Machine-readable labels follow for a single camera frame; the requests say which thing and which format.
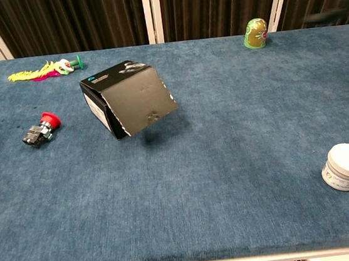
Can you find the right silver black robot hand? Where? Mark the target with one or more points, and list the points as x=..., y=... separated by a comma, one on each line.
x=328, y=14

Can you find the black cardboard folding box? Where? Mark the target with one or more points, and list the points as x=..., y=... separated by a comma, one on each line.
x=133, y=103

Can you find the green gold nesting doll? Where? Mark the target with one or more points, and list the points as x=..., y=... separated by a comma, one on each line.
x=255, y=34

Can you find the white plastic jar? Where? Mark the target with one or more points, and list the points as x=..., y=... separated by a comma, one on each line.
x=342, y=165

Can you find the blue felt table cover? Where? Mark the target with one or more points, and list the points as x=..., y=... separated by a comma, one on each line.
x=184, y=214

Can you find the yellow pink feather toy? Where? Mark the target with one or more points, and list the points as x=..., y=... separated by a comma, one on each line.
x=26, y=75

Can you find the red emergency push button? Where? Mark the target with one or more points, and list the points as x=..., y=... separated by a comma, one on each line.
x=40, y=131

